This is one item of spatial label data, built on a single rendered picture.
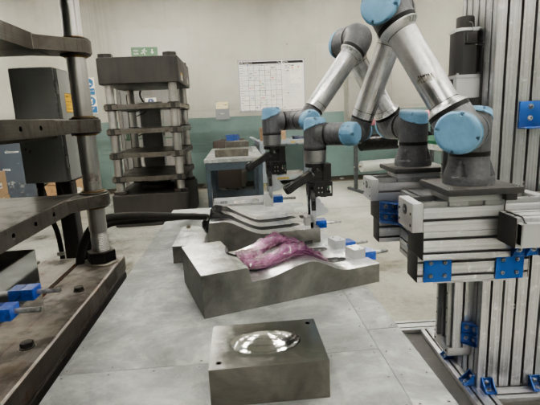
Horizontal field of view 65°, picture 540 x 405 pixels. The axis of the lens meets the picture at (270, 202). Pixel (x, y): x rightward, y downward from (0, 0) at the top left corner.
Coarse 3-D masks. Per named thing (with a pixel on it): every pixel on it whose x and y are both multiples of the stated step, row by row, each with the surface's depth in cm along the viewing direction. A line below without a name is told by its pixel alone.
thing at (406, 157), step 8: (400, 144) 178; (408, 144) 174; (416, 144) 173; (424, 144) 174; (400, 152) 178; (408, 152) 175; (416, 152) 174; (424, 152) 174; (400, 160) 177; (408, 160) 175; (416, 160) 173; (424, 160) 174
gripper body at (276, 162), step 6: (270, 150) 172; (276, 150) 173; (282, 150) 172; (276, 156) 173; (282, 156) 173; (270, 162) 172; (276, 162) 171; (282, 162) 171; (270, 168) 171; (276, 168) 173; (282, 168) 174
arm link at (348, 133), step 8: (328, 128) 138; (336, 128) 136; (344, 128) 135; (352, 128) 134; (360, 128) 137; (328, 136) 138; (336, 136) 136; (344, 136) 135; (352, 136) 134; (360, 136) 138; (328, 144) 140; (336, 144) 139; (344, 144) 137; (352, 144) 136
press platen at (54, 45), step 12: (0, 24) 107; (0, 36) 107; (12, 36) 113; (24, 36) 119; (36, 36) 124; (48, 36) 127; (60, 36) 130; (72, 36) 133; (0, 48) 120; (12, 48) 121; (24, 48) 122; (36, 48) 125; (48, 48) 127; (60, 48) 130; (72, 48) 132; (84, 48) 135
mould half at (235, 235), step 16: (224, 224) 141; (240, 224) 145; (256, 224) 154; (272, 224) 154; (304, 224) 150; (176, 240) 148; (192, 240) 147; (208, 240) 142; (224, 240) 142; (240, 240) 143; (256, 240) 143; (304, 240) 144; (320, 240) 145; (176, 256) 142
